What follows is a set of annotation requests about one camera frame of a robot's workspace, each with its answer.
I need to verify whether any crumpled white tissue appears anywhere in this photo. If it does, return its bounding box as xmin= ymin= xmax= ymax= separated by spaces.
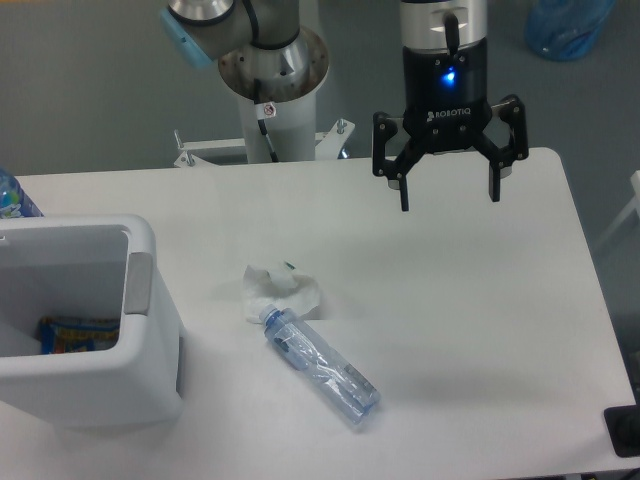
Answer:
xmin=242 ymin=261 xmax=321 ymax=324

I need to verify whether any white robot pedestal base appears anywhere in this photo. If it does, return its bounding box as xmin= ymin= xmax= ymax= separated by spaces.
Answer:
xmin=173 ymin=93 xmax=355 ymax=168

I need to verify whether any colourful snack wrapper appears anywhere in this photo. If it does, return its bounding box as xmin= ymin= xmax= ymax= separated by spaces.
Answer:
xmin=38 ymin=316 xmax=120 ymax=355

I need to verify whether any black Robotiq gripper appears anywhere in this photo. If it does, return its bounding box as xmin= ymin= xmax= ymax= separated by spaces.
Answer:
xmin=372 ymin=1 xmax=529 ymax=212

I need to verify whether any blue plastic bag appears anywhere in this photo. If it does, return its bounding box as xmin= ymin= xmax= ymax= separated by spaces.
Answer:
xmin=524 ymin=0 xmax=616 ymax=62

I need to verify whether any black device at table edge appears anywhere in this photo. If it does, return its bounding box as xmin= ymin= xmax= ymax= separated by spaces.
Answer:
xmin=604 ymin=405 xmax=639 ymax=458

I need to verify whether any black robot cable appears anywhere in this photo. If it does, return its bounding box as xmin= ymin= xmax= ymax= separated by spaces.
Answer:
xmin=252 ymin=77 xmax=280 ymax=164

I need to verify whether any empty clear plastic bottle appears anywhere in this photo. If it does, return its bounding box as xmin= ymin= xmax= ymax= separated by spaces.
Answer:
xmin=259 ymin=304 xmax=381 ymax=425

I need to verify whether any blue labelled bottle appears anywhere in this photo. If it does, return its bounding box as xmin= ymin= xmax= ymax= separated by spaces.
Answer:
xmin=1 ymin=169 xmax=44 ymax=219

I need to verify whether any white furniture frame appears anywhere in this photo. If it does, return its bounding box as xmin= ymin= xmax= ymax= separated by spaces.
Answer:
xmin=594 ymin=170 xmax=639 ymax=254

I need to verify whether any white trash can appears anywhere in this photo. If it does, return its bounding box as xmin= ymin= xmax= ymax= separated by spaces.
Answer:
xmin=1 ymin=215 xmax=185 ymax=427

